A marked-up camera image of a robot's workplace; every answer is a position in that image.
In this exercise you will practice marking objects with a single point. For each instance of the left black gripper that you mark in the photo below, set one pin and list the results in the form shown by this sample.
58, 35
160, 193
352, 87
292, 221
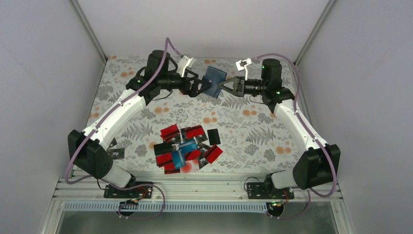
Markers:
192, 92

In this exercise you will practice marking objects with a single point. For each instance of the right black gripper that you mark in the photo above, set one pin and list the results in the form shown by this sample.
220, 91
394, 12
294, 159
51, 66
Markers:
238, 88

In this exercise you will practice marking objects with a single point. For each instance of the blue leather card holder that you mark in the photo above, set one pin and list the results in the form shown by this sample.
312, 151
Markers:
216, 75

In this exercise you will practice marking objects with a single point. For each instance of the blue card with grey stripe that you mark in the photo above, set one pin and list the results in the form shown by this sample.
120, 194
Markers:
186, 151

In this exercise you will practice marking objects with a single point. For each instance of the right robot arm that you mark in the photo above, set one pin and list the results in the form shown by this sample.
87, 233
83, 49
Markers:
319, 160

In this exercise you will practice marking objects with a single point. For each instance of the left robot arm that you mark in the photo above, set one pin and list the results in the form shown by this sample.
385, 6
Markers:
88, 148

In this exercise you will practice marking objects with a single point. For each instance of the red card top centre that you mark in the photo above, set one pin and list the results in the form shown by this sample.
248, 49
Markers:
191, 132

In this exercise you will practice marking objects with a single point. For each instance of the red card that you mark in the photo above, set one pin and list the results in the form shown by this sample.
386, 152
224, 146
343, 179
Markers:
191, 132
165, 161
170, 132
213, 153

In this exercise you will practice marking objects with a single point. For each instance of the black card apart right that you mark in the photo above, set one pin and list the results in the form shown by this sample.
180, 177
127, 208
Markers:
213, 137

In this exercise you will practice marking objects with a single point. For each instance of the red card top left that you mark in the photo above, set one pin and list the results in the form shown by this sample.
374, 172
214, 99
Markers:
170, 132

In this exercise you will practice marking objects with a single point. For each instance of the red card right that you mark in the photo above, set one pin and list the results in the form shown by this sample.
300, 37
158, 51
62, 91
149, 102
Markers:
213, 153

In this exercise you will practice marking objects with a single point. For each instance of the black card left pile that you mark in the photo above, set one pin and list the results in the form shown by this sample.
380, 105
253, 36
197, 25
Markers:
163, 148

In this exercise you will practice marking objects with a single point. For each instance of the red card bottom left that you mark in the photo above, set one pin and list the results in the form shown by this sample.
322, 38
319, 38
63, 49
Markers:
165, 161

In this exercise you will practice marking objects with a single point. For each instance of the black vip card far left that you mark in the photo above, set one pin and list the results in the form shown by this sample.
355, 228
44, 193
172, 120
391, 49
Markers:
115, 153

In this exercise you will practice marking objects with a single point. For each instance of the floral table mat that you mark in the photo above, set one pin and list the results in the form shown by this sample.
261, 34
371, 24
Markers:
253, 139

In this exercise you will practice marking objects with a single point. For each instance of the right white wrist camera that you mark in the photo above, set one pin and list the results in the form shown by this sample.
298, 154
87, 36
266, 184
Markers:
242, 66

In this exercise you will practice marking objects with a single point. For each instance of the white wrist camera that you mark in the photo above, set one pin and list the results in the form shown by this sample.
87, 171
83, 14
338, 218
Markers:
242, 66
184, 63

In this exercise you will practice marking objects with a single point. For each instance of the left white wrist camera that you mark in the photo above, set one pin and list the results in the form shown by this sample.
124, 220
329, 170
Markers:
184, 63

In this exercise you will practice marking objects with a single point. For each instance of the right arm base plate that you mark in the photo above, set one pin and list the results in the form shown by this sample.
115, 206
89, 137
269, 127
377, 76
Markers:
260, 191

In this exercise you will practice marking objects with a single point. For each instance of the aluminium frame rail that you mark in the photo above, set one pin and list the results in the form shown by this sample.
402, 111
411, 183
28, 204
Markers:
175, 187

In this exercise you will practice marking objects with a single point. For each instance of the white slotted cable duct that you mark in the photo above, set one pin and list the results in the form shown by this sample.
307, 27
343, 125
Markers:
151, 206

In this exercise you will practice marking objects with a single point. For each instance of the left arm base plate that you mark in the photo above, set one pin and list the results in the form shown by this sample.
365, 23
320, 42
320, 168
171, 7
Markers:
144, 191

